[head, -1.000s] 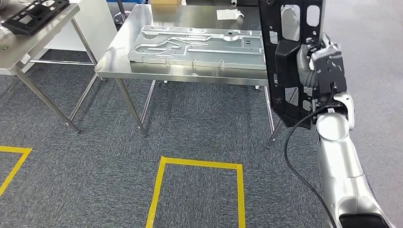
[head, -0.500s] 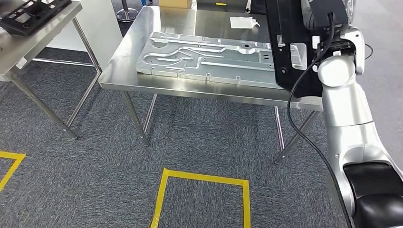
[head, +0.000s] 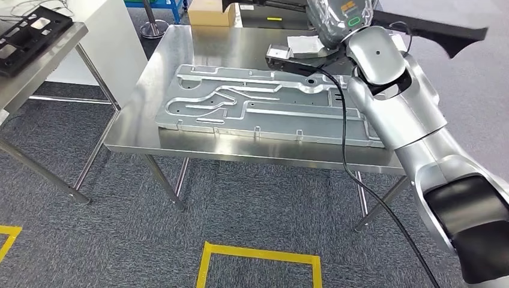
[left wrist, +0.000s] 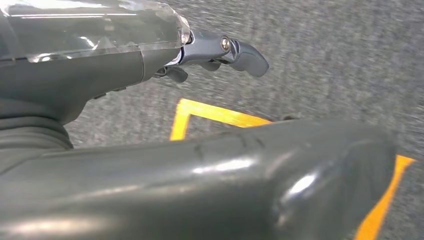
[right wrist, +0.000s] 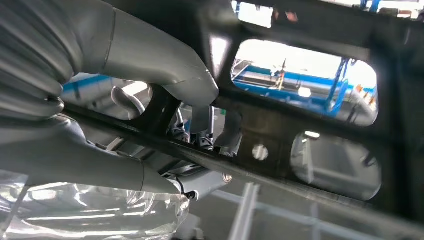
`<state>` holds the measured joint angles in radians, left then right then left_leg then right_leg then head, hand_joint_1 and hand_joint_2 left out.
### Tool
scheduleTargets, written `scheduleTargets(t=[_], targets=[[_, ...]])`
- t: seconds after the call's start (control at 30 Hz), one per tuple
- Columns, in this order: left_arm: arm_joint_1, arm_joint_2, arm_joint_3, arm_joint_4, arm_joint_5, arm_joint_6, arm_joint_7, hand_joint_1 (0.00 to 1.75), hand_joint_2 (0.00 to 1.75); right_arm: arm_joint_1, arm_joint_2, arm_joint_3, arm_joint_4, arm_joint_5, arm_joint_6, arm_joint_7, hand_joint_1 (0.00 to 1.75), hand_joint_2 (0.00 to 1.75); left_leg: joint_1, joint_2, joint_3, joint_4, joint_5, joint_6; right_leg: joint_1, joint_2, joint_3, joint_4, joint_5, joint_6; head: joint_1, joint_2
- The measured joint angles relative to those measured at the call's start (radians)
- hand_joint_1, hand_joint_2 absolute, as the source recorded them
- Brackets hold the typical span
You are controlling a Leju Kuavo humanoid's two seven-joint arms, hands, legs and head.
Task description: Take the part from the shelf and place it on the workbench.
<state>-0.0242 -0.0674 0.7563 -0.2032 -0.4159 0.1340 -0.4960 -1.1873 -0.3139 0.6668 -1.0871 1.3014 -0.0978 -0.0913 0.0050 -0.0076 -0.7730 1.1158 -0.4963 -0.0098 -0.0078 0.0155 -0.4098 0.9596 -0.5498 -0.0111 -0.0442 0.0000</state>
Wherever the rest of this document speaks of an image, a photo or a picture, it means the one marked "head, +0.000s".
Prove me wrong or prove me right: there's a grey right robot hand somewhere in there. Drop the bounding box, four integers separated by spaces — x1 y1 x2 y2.
305 0 375 50

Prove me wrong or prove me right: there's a black plastic plate holder part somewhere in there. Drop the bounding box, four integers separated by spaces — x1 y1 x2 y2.
221 0 490 59
0 5 75 78

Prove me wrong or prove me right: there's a stainless steel workbench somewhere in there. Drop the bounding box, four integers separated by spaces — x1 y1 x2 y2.
103 23 412 233

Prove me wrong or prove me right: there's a white plastic film piece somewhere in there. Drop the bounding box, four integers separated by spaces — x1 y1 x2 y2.
287 35 326 55

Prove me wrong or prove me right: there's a stamped aluminium panel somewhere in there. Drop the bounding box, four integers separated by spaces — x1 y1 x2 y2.
154 64 386 149

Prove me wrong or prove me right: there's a brown cardboard box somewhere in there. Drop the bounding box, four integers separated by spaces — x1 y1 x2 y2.
187 0 236 28

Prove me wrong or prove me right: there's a blue metal cart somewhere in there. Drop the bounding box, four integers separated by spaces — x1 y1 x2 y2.
124 0 188 25

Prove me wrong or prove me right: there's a chrome stanchion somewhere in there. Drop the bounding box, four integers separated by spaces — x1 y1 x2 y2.
139 0 170 40

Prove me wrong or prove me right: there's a yellow floor tape square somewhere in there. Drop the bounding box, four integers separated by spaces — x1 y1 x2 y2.
0 225 23 263
196 241 323 288

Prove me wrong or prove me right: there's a stainless steel table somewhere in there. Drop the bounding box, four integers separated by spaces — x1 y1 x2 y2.
0 22 121 205

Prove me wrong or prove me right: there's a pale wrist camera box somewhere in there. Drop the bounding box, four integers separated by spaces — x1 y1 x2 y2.
265 44 296 68

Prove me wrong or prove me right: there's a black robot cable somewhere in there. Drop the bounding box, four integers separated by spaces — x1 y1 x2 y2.
316 67 441 288

